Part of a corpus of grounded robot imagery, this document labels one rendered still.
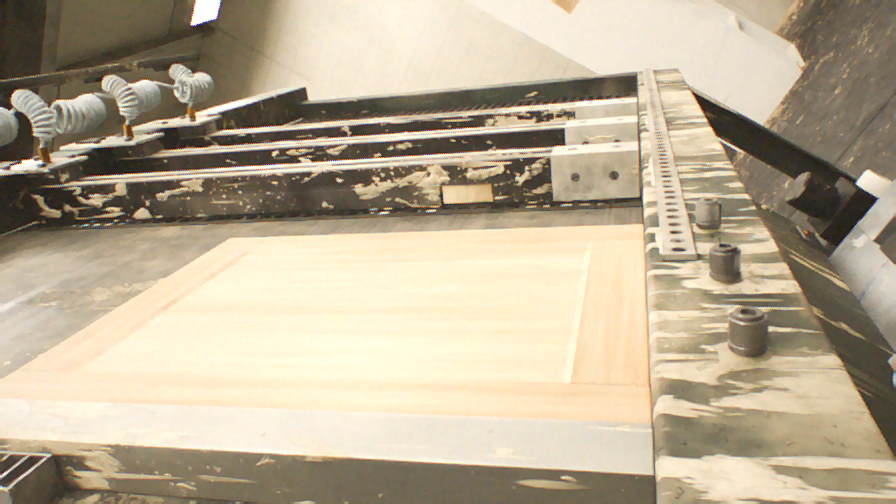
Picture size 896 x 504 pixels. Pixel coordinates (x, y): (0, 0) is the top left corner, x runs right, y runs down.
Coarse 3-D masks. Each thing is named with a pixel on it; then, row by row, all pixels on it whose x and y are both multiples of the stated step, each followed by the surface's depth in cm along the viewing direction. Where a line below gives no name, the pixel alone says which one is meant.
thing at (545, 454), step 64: (0, 448) 50; (64, 448) 48; (128, 448) 47; (192, 448) 46; (256, 448) 45; (320, 448) 44; (384, 448) 43; (448, 448) 42; (512, 448) 42; (576, 448) 41; (640, 448) 40
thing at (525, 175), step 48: (0, 96) 125; (624, 144) 104; (48, 192) 127; (96, 192) 125; (144, 192) 122; (192, 192) 120; (240, 192) 118; (288, 192) 116; (336, 192) 113; (384, 192) 111; (432, 192) 109; (528, 192) 106; (576, 192) 104; (624, 192) 102
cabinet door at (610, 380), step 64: (256, 256) 91; (320, 256) 88; (384, 256) 85; (448, 256) 83; (512, 256) 80; (576, 256) 78; (640, 256) 75; (128, 320) 74; (192, 320) 73; (256, 320) 71; (320, 320) 69; (384, 320) 67; (448, 320) 66; (512, 320) 64; (576, 320) 62; (640, 320) 60; (0, 384) 63; (64, 384) 61; (128, 384) 60; (192, 384) 58; (256, 384) 57; (320, 384) 56; (384, 384) 55; (448, 384) 54; (512, 384) 53; (576, 384) 52; (640, 384) 51
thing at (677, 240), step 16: (656, 96) 157; (656, 112) 137; (656, 128) 122; (656, 144) 109; (656, 160) 99; (672, 160) 98; (656, 176) 91; (672, 176) 90; (656, 192) 84; (672, 192) 84; (672, 208) 77; (672, 224) 73; (688, 224) 72; (672, 240) 68; (688, 240) 67; (672, 256) 64; (688, 256) 64
